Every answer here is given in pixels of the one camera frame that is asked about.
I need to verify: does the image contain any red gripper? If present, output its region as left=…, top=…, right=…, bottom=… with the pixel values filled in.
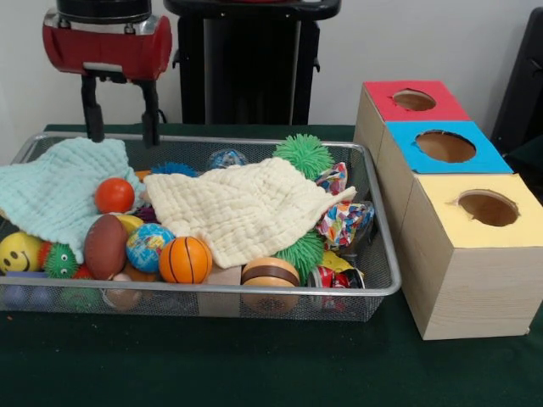
left=42, top=15, right=173, bottom=148

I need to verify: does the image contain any metal mesh bin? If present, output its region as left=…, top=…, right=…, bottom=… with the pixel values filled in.
left=0, top=131, right=402, bottom=323

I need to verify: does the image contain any plain orange-red ball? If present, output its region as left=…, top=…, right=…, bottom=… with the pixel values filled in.
left=94, top=177, right=136, bottom=215

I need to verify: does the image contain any mint green waffle cloth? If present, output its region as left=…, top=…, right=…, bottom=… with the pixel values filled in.
left=0, top=137, right=148, bottom=264

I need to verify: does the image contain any brown toy football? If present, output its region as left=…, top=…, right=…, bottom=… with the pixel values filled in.
left=83, top=214, right=129, bottom=281

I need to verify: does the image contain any globe print ball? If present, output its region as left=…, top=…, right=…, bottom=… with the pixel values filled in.
left=125, top=223, right=176, bottom=274

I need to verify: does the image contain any cream waffle cloth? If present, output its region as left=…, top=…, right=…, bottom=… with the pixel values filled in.
left=143, top=156, right=357, bottom=269

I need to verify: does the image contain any orange toy basketball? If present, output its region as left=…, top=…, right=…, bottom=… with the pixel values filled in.
left=159, top=236, right=214, bottom=285

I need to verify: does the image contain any yellow smiley ball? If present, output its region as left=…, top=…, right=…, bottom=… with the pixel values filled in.
left=0, top=231, right=43, bottom=275

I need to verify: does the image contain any green spiky ball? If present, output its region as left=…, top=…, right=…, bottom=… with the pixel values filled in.
left=271, top=134, right=335, bottom=181

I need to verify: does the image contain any toy hamburger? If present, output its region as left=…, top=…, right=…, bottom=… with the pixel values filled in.
left=240, top=257, right=300, bottom=315

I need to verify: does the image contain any colourful patterned wrapper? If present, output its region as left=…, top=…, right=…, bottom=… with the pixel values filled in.
left=314, top=161, right=377, bottom=252

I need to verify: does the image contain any dark green side tablecloth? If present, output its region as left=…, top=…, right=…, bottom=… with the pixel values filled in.
left=503, top=136, right=543, bottom=192

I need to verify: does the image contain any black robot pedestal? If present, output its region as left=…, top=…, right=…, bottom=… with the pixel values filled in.
left=163, top=0, right=343, bottom=125

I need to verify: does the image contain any black furniture frame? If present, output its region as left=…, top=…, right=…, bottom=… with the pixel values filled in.
left=490, top=6, right=543, bottom=150

